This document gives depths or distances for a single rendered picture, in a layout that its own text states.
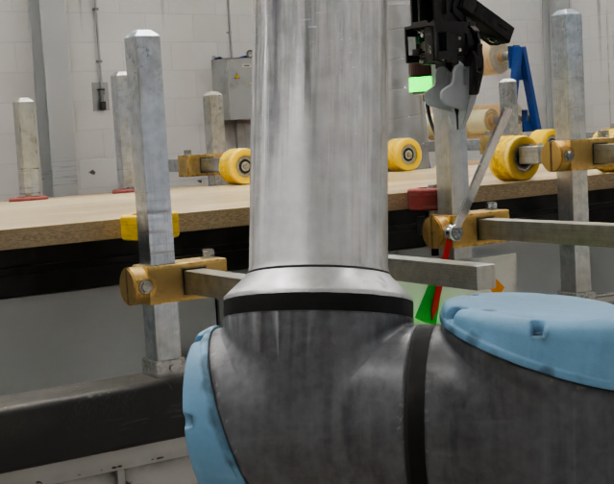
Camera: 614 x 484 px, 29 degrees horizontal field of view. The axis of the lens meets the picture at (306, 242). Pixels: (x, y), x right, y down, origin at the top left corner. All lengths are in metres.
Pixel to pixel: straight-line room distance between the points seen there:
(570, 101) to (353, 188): 1.10
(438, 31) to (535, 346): 0.92
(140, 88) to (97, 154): 7.99
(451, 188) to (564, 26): 0.35
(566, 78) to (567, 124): 0.07
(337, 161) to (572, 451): 0.27
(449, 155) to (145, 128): 0.50
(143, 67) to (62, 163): 7.63
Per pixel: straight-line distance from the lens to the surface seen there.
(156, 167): 1.56
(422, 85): 1.86
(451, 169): 1.82
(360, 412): 0.86
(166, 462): 1.64
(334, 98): 0.93
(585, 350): 0.84
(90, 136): 9.52
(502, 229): 1.81
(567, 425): 0.84
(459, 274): 1.50
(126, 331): 1.80
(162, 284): 1.56
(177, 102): 9.93
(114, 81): 2.75
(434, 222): 1.82
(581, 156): 2.00
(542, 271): 2.25
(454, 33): 1.72
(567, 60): 1.99
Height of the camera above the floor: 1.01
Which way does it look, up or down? 5 degrees down
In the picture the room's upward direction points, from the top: 3 degrees counter-clockwise
